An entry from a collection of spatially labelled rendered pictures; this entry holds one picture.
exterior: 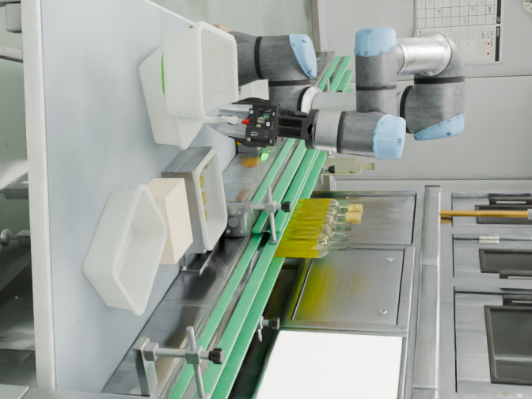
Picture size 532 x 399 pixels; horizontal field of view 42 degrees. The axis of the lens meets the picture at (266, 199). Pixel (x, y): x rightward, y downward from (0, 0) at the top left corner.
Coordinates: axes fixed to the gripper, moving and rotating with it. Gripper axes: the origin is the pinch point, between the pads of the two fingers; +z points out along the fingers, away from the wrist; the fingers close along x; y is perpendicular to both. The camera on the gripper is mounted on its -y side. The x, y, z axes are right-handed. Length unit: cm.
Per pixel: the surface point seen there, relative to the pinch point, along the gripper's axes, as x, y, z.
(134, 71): -7.5, -16.8, 24.6
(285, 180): 19, -74, 1
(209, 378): 52, -3, -3
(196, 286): 42, -32, 11
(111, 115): 1.9, -5.0, 23.4
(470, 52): -77, -651, -60
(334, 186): 89, -701, 75
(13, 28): -12.3, 14.6, 33.3
